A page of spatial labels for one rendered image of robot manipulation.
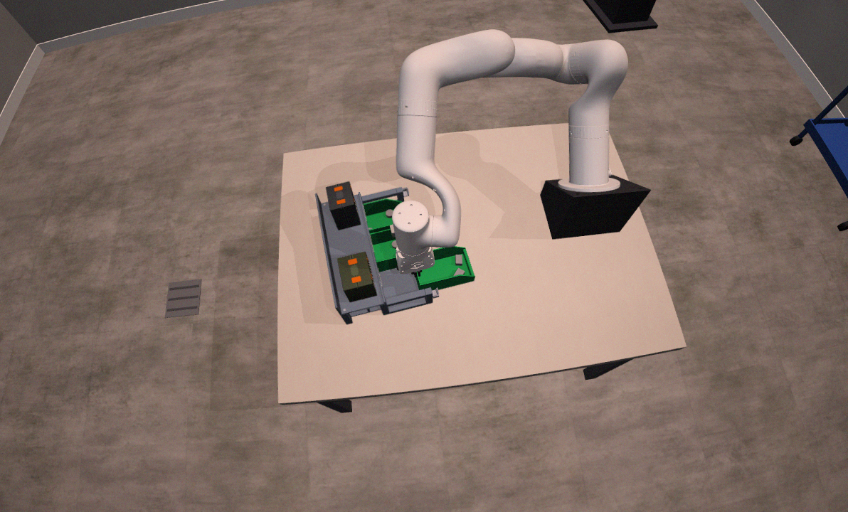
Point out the green bin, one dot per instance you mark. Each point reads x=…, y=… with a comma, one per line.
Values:
x=385, y=254
x=441, y=275
x=376, y=214

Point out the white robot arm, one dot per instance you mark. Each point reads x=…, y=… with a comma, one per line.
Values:
x=487, y=54

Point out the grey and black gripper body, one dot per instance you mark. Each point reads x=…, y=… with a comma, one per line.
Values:
x=406, y=266

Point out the grey metal shelf rack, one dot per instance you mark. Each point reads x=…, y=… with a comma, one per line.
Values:
x=395, y=291

